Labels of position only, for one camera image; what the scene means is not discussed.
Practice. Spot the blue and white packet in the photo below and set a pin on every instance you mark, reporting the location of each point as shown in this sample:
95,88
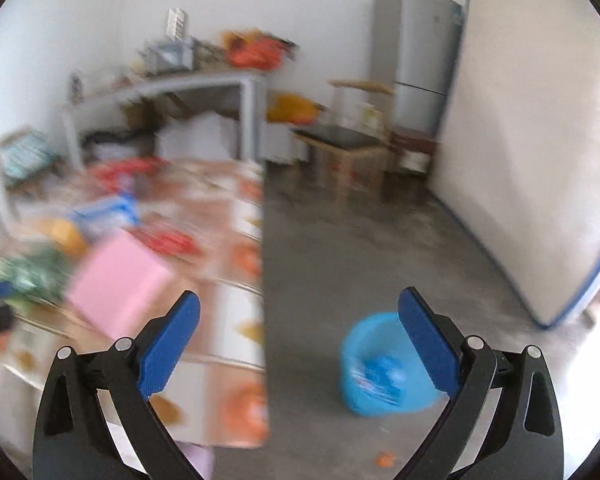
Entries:
380,380

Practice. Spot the dark wooden stool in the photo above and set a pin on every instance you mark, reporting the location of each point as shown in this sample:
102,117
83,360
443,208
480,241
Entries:
412,140

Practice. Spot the pink box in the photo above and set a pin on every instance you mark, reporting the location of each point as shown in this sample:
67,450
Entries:
120,285

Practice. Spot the wooden chair with black seat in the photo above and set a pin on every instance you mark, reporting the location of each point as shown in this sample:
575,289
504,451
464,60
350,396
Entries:
340,137

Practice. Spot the blue toothpaste box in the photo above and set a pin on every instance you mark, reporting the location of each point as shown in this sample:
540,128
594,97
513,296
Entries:
107,211

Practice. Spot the silver refrigerator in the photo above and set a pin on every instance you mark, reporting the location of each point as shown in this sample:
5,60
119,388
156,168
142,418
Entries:
410,35

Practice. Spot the white sack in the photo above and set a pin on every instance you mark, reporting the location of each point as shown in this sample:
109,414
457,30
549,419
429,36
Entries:
200,137

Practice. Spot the white desk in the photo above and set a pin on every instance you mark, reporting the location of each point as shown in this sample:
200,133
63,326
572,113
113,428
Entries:
200,82

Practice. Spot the patterned tablecloth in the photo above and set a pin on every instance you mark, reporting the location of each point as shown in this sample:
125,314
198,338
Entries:
230,320

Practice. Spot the white mattress with blue edge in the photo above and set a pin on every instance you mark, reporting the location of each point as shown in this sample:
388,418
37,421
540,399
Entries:
530,135

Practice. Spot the orange plastic bag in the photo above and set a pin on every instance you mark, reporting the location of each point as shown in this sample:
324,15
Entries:
255,50

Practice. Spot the green packet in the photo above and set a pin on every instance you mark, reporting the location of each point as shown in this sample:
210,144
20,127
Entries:
30,275

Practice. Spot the yellow packet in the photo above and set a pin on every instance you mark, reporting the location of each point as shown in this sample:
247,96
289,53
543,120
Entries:
65,236

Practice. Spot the white wall socket strip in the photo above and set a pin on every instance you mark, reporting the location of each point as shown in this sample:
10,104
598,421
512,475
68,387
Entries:
176,24

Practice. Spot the orange scrap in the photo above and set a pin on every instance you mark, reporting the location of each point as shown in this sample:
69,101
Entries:
385,458

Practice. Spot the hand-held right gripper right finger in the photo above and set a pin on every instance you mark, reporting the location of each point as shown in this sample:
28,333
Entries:
427,340

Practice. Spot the black bag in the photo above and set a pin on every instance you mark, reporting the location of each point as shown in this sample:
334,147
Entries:
115,139

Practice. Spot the cardboard box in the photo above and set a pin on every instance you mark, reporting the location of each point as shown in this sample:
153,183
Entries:
137,115

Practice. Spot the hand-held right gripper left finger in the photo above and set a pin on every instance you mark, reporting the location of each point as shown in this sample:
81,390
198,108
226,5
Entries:
170,345

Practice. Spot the white and green bag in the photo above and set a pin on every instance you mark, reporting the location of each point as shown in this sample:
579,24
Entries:
369,117

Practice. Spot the yellow plastic bag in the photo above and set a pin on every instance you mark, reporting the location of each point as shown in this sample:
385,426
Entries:
292,109

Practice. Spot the wooden chair with printed cushion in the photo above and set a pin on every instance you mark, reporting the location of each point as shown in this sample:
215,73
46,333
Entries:
10,180

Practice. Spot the blue plastic basket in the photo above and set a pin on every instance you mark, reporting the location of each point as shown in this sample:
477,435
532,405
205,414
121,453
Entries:
370,335

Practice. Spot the printed blue cushion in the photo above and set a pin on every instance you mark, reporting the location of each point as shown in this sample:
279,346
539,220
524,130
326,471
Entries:
25,152

